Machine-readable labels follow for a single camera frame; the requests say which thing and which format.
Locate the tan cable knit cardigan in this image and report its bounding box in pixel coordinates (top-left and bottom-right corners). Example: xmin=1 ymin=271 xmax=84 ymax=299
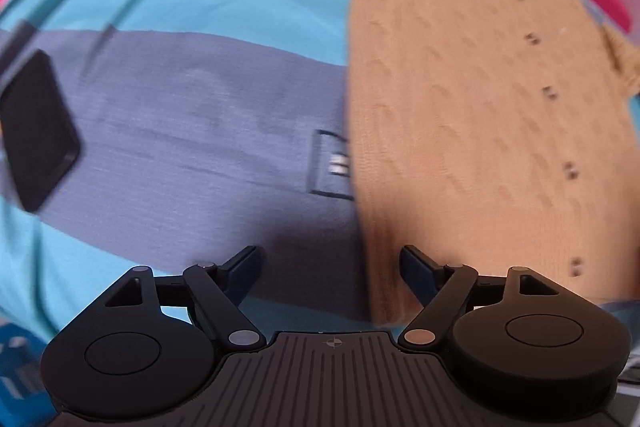
xmin=347 ymin=0 xmax=639 ymax=324

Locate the blue grey patterned bed sheet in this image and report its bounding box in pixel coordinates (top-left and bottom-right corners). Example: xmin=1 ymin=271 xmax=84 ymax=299
xmin=0 ymin=0 xmax=640 ymax=343

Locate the black smartphone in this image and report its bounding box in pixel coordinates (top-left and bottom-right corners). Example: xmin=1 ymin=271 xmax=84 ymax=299
xmin=1 ymin=50 xmax=81 ymax=212

